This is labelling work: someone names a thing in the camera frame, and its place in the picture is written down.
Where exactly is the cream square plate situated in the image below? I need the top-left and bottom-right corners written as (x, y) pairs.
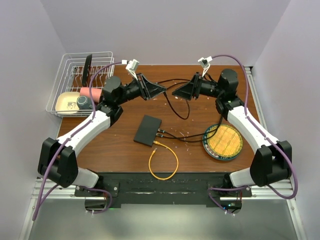
top-left (55, 91), bottom-right (80, 115)

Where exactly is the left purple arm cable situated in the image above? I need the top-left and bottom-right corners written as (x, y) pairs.
top-left (32, 61), bottom-right (125, 221)

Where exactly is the black cable with gold plug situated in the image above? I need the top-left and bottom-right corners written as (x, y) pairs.
top-left (155, 78), bottom-right (225, 140)

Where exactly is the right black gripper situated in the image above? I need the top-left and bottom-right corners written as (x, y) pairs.
top-left (172, 72), bottom-right (224, 101)

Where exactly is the black network switch box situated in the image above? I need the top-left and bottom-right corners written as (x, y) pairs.
top-left (133, 115), bottom-right (162, 147)

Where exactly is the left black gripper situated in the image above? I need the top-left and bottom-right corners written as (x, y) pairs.
top-left (116, 73), bottom-right (166, 106)

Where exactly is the white wire dish rack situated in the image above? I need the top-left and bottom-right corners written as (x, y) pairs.
top-left (46, 51), bottom-right (115, 118)

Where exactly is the round gold wafer plate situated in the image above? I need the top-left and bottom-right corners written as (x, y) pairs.
top-left (202, 124), bottom-right (243, 161)

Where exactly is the yellow ethernet patch cable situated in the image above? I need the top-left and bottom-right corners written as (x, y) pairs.
top-left (148, 140), bottom-right (180, 181)

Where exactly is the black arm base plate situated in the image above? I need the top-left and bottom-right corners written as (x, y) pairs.
top-left (74, 171), bottom-right (253, 214)

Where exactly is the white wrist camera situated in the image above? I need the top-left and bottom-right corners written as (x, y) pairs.
top-left (121, 59), bottom-right (140, 80)
top-left (197, 56), bottom-right (213, 77)

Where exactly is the pink cup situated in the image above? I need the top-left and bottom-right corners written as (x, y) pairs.
top-left (79, 87), bottom-right (102, 103)

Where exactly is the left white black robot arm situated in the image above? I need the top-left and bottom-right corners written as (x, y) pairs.
top-left (37, 73), bottom-right (166, 196)

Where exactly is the black tablet in rack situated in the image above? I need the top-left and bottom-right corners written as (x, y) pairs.
top-left (81, 54), bottom-right (93, 87)

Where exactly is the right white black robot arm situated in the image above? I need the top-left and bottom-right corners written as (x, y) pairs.
top-left (172, 68), bottom-right (293, 197)

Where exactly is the dark teal cup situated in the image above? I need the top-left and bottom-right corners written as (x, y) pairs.
top-left (76, 95), bottom-right (94, 110)

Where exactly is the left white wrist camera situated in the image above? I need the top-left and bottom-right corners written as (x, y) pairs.
top-left (121, 59), bottom-right (140, 80)

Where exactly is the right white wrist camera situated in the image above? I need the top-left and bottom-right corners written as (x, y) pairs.
top-left (197, 56), bottom-right (213, 77)

